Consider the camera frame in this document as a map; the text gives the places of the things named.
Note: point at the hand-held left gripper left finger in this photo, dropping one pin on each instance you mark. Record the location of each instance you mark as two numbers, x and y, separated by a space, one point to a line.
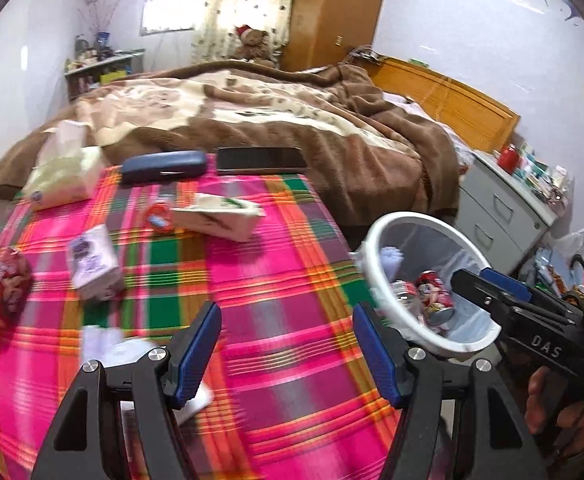
196 350

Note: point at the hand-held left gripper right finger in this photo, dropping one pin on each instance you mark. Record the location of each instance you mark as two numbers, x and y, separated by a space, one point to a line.
378 355

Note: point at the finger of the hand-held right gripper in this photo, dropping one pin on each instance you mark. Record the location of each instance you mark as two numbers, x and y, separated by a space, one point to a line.
509 282
482 295

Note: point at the red drink can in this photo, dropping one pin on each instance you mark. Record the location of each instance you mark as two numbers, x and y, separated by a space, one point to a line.
437 300

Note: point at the clear bottle with red label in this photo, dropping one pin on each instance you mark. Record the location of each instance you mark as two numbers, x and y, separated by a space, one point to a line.
406 300

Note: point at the white trash bin with bag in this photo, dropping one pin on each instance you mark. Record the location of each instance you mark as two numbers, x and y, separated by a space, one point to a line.
422 240

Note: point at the white foam fruit net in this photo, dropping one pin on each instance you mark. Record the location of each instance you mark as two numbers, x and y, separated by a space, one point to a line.
392 260

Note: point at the person's right hand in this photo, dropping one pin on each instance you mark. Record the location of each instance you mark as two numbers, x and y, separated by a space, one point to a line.
572 420

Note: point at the plastic bags on floor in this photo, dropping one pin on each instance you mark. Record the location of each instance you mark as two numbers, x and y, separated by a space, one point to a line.
557 260

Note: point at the grey drawer nightstand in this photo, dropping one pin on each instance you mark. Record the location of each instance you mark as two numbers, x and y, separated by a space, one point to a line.
502 210

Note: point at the plaid cloth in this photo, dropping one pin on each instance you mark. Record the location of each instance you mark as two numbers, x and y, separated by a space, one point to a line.
282 270

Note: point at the red jar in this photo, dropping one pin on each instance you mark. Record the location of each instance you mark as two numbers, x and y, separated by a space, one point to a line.
507 157

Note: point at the small white printed box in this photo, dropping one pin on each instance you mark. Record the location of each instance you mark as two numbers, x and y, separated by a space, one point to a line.
94 265

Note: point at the cream paper carton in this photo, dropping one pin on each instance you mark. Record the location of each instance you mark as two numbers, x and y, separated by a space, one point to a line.
216 215

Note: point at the dark blue glasses case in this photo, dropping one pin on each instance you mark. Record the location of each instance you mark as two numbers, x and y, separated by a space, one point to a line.
164 166

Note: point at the wooden headboard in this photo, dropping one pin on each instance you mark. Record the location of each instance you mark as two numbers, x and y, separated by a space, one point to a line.
452 100

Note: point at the red snack packet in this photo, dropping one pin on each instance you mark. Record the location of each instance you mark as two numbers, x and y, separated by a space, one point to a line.
9 285

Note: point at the black smartphone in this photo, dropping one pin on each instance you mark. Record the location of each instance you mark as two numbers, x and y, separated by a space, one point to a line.
262 160

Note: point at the green white tissue pack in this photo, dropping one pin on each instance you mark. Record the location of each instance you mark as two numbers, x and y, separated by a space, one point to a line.
64 175

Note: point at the brown printed blanket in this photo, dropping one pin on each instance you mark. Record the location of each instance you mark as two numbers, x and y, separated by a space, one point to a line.
297 110

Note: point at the cluttered desk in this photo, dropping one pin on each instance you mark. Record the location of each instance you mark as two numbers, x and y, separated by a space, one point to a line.
104 72

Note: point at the brown teddy bear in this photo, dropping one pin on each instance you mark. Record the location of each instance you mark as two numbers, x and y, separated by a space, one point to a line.
254 45

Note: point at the wooden wardrobe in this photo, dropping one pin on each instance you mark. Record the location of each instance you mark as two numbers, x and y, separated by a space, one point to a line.
334 10

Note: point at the small window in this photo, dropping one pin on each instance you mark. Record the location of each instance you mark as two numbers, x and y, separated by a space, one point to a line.
171 10

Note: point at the vase with dry branches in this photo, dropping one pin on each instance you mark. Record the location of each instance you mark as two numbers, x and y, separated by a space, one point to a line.
99 20

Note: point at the patterned curtain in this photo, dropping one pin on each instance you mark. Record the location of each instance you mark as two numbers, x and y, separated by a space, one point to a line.
244 5

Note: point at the blue wall decal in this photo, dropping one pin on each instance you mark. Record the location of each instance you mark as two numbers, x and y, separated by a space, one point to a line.
572 15

